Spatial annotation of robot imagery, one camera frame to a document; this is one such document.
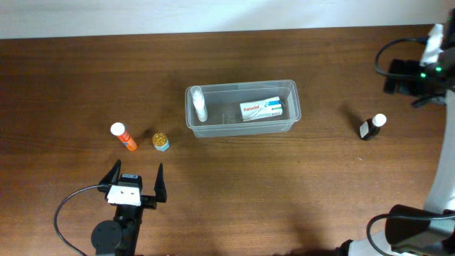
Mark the small jar gold lid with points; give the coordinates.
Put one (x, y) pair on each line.
(160, 141)

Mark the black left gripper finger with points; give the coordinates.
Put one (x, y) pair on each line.
(160, 186)
(112, 176)

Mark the dark bottle white cap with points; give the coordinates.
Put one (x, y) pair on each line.
(371, 127)

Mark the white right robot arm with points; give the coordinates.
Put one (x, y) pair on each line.
(428, 231)

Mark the white Panadol medicine box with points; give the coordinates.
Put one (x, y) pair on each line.
(261, 109)

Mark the clear plastic container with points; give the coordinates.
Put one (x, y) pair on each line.
(223, 105)

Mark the orange tube white cap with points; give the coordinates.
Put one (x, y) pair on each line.
(119, 130)

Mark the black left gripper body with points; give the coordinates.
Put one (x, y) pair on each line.
(149, 203)

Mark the white translucent spray bottle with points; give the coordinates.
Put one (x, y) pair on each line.
(199, 103)

